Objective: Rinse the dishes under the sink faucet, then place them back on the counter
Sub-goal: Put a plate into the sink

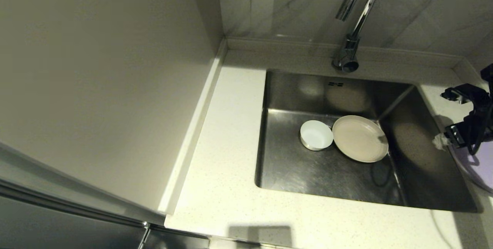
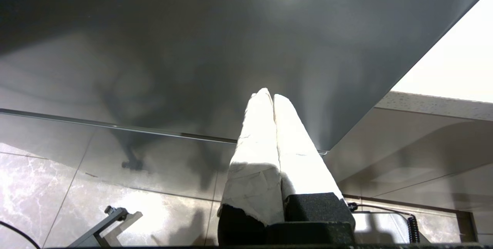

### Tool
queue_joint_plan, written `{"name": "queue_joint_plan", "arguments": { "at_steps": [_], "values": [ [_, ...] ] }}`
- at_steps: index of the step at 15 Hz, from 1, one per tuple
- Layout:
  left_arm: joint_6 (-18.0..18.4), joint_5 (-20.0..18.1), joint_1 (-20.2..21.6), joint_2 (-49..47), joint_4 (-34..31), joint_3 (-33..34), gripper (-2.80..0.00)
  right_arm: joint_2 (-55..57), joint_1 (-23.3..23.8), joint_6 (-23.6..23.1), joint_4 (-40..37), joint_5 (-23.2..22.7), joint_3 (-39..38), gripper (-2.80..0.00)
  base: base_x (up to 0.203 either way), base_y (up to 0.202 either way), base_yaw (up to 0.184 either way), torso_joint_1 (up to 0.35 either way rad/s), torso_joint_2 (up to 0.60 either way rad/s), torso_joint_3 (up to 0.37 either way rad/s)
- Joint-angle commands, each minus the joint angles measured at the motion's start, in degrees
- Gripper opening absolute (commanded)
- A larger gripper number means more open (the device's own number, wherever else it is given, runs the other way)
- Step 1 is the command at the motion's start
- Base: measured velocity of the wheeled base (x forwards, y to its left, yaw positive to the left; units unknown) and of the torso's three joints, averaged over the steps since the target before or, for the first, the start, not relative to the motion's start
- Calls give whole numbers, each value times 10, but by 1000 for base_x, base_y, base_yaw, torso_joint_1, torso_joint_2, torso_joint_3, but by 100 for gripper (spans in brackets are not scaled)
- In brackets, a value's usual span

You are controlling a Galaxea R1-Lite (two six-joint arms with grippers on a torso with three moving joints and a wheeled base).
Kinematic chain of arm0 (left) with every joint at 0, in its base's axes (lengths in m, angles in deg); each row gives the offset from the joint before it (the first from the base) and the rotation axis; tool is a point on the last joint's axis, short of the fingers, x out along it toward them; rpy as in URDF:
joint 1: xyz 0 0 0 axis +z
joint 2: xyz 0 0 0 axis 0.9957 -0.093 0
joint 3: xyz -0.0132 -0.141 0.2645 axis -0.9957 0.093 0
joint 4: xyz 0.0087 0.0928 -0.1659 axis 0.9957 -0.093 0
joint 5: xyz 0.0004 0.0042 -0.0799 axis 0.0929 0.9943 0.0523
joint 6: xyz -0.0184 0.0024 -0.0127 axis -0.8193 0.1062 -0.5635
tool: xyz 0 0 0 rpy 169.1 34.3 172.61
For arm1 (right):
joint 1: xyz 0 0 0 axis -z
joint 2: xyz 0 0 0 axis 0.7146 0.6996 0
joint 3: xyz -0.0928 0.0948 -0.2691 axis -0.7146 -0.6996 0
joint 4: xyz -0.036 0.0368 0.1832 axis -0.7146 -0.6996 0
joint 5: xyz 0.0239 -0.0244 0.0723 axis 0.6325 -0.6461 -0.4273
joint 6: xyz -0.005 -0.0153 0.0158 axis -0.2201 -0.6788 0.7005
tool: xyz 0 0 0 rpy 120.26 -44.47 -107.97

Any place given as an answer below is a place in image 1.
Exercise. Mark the chrome gooseneck faucet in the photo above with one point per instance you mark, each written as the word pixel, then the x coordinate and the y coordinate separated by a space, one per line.
pixel 348 54

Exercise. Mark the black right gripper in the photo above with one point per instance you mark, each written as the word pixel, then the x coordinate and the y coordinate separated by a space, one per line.
pixel 462 135

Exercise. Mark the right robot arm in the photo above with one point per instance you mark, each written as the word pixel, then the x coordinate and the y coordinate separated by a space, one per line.
pixel 487 118

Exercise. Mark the purple round plate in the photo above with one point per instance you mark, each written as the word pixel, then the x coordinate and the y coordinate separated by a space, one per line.
pixel 479 172

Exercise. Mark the grey cabinet door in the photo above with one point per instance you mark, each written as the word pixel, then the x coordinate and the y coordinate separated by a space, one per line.
pixel 57 222

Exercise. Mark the beige cabinet side panel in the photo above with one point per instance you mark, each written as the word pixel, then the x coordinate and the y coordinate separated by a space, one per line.
pixel 96 79

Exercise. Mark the beige round plate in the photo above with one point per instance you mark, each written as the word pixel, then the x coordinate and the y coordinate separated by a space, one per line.
pixel 360 139

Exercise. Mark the white round cup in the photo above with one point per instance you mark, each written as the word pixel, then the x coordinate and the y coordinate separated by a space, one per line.
pixel 316 134

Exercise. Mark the stainless steel sink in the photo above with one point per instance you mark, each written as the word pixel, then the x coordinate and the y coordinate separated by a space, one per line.
pixel 308 179

